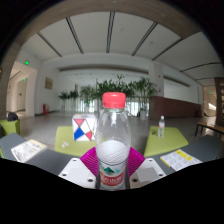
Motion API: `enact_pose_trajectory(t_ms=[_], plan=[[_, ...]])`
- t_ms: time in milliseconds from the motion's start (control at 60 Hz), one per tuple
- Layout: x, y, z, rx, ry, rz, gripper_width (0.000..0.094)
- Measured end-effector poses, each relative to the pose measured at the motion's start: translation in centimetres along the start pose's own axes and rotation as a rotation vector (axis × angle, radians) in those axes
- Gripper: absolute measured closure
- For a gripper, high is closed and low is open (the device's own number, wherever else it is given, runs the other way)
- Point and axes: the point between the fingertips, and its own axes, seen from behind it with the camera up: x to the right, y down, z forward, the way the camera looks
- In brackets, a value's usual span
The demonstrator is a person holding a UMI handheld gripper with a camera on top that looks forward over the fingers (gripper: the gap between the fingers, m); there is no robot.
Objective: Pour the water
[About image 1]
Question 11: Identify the small clear water bottle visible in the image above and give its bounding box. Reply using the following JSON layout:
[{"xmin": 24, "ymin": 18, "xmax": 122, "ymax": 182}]
[{"xmin": 157, "ymin": 115, "xmax": 166, "ymax": 139}]

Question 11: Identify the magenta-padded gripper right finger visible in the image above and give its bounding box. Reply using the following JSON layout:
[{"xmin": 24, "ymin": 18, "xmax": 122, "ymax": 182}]
[{"xmin": 125, "ymin": 147, "xmax": 167, "ymax": 190}]

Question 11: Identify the wooden shelf unit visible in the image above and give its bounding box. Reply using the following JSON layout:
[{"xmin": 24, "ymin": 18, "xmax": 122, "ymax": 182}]
[{"xmin": 214, "ymin": 77, "xmax": 224, "ymax": 128}]

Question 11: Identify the wooden bench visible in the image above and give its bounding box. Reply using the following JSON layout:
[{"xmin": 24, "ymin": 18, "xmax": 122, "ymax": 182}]
[{"xmin": 194, "ymin": 120, "xmax": 224, "ymax": 138}]

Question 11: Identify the small yellow-green low table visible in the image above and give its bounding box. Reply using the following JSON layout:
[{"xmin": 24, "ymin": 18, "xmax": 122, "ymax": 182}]
[{"xmin": 143, "ymin": 125, "xmax": 190, "ymax": 158}]

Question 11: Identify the large yellow-green low table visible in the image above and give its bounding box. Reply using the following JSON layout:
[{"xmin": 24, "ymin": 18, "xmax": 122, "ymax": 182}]
[{"xmin": 54, "ymin": 125, "xmax": 98, "ymax": 158}]

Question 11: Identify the yellow and white leaflet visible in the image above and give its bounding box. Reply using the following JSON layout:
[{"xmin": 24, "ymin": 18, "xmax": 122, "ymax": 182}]
[{"xmin": 159, "ymin": 148, "xmax": 203, "ymax": 172}]

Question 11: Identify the framed wall picture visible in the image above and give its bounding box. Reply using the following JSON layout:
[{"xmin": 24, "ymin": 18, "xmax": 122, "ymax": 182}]
[{"xmin": 44, "ymin": 77, "xmax": 54, "ymax": 90}]

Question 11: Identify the clear red-capped water bottle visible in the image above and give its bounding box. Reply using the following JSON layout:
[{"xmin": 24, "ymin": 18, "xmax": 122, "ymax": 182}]
[{"xmin": 94, "ymin": 92, "xmax": 132, "ymax": 191}]

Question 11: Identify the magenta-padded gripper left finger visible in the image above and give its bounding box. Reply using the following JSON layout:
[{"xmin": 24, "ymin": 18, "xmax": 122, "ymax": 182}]
[{"xmin": 58, "ymin": 147, "xmax": 100, "ymax": 190}]

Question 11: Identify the group of potted green plants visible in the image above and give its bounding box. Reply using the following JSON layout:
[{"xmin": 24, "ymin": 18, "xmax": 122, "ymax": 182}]
[{"xmin": 58, "ymin": 74, "xmax": 159, "ymax": 121}]

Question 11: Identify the yellow-green seat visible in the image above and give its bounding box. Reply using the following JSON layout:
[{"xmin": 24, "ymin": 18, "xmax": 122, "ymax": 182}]
[{"xmin": 0, "ymin": 118, "xmax": 21, "ymax": 136}]

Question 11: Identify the colourful printed magazine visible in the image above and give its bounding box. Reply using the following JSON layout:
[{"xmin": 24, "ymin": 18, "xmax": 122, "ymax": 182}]
[{"xmin": 10, "ymin": 138, "xmax": 48, "ymax": 164}]

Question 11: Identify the white box with coloured triangles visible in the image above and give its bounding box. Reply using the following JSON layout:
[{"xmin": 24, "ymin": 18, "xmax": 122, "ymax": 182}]
[{"xmin": 72, "ymin": 113, "xmax": 98, "ymax": 142}]

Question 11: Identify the black bag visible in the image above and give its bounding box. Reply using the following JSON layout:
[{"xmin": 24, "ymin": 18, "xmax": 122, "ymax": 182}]
[{"xmin": 6, "ymin": 112, "xmax": 19, "ymax": 122}]

